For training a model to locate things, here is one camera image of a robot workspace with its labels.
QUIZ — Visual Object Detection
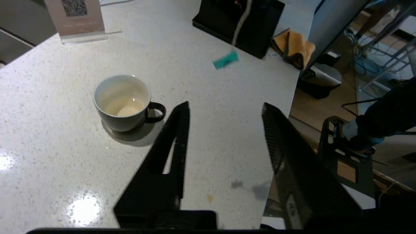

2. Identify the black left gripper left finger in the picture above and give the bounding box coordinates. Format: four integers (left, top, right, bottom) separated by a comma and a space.
114, 101, 191, 228

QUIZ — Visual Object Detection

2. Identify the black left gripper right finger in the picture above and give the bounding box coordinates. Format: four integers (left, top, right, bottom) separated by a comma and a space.
262, 102, 361, 229

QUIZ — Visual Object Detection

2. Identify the tea bag with string tag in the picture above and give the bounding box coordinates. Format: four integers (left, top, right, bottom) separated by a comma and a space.
213, 0, 253, 70

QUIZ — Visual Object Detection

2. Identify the black mug white inside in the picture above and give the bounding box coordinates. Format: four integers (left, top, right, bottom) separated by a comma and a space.
93, 75, 167, 133

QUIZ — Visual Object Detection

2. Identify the white black floor bin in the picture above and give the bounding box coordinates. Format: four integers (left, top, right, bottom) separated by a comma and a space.
297, 63, 342, 99

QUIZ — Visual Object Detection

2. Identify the orange cloth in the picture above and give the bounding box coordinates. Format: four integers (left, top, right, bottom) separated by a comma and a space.
271, 29, 316, 70

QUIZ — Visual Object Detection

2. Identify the black serving tray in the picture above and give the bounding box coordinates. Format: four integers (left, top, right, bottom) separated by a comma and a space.
192, 0, 286, 59

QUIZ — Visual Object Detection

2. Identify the grey metal rack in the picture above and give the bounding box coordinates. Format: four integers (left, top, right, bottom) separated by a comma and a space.
357, 0, 416, 93

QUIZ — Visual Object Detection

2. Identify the black organizer box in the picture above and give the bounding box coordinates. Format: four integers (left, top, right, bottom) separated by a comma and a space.
198, 0, 260, 36

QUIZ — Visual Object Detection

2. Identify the pink QR code sign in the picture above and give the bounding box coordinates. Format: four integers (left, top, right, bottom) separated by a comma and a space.
44, 0, 122, 45

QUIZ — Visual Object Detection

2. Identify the black robot torso frame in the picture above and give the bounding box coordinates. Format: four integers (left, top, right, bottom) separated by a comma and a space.
318, 116, 376, 195

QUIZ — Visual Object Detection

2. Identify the blue coiled cable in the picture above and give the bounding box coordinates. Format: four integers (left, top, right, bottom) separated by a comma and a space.
354, 54, 380, 76

